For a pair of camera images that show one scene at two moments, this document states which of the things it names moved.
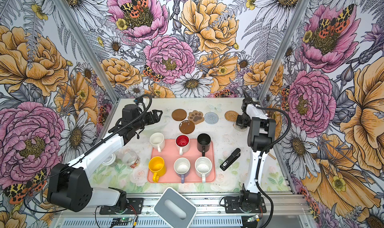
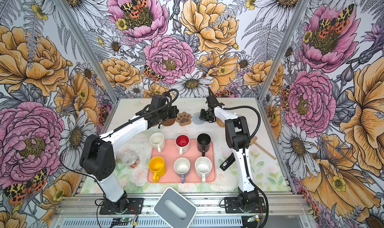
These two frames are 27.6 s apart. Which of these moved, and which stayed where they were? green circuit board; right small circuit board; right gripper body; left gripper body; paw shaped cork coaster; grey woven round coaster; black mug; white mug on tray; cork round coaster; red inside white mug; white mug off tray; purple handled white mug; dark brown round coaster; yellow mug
Moved: cork round coaster; paw shaped cork coaster; right gripper body; dark brown round coaster; left gripper body; grey woven round coaster
Stayed: red inside white mug; white mug off tray; white mug on tray; purple handled white mug; right small circuit board; yellow mug; black mug; green circuit board
